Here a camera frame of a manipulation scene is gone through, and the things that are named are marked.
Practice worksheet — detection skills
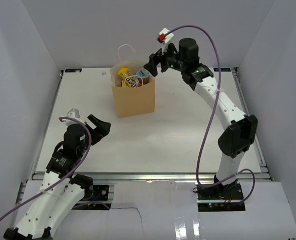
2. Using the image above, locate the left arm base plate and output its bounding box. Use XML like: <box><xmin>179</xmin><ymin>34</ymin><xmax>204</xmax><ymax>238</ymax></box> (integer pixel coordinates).
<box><xmin>82</xmin><ymin>185</ymin><xmax>109</xmax><ymax>201</ymax></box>

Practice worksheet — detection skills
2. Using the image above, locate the yellow M&M's packet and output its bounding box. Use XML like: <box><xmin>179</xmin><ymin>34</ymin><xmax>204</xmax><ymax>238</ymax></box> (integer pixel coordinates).
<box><xmin>118</xmin><ymin>67</ymin><xmax>143</xmax><ymax>88</ymax></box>

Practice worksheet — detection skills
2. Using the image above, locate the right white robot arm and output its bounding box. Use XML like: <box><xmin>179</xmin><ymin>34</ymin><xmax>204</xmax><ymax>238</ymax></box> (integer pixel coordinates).
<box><xmin>144</xmin><ymin>36</ymin><xmax>258</xmax><ymax>200</ymax></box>

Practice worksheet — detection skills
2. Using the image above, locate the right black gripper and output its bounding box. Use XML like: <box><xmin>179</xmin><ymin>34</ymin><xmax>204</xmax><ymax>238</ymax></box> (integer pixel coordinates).
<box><xmin>145</xmin><ymin>40</ymin><xmax>187</xmax><ymax>77</ymax></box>

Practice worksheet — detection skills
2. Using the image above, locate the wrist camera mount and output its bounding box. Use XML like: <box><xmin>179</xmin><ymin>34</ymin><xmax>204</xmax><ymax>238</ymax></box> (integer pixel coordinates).
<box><xmin>59</xmin><ymin>108</ymin><xmax>80</xmax><ymax>127</ymax></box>
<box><xmin>157</xmin><ymin>28</ymin><xmax>174</xmax><ymax>54</ymax></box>

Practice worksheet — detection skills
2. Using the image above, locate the silver foil snack packet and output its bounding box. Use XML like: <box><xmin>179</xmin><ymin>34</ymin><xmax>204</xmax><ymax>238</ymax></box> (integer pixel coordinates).
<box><xmin>135</xmin><ymin>68</ymin><xmax>150</xmax><ymax>86</ymax></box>

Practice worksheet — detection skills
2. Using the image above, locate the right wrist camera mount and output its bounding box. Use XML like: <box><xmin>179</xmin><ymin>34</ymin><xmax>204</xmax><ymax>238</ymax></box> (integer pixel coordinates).
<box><xmin>157</xmin><ymin>28</ymin><xmax>174</xmax><ymax>54</ymax></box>

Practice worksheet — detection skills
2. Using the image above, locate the aluminium table frame rail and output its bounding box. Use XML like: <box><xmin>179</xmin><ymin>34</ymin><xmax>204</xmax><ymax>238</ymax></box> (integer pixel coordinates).
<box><xmin>32</xmin><ymin>172</ymin><xmax>270</xmax><ymax>182</ymax></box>

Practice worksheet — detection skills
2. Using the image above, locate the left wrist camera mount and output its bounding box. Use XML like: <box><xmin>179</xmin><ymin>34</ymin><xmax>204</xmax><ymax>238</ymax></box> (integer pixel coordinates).
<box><xmin>59</xmin><ymin>108</ymin><xmax>80</xmax><ymax>127</ymax></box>

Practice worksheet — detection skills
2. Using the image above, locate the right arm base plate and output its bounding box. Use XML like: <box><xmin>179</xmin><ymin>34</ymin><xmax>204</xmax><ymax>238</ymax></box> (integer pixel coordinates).
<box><xmin>192</xmin><ymin>183</ymin><xmax>246</xmax><ymax>213</ymax></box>

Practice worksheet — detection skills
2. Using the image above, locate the brown paper bag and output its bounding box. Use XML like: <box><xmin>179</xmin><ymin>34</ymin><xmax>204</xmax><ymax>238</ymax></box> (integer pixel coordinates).
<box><xmin>109</xmin><ymin>44</ymin><xmax>156</xmax><ymax>119</ymax></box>

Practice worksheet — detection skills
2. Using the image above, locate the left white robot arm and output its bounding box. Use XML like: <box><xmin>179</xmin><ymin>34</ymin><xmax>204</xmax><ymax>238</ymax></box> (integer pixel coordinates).
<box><xmin>4</xmin><ymin>113</ymin><xmax>111</xmax><ymax>240</ymax></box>

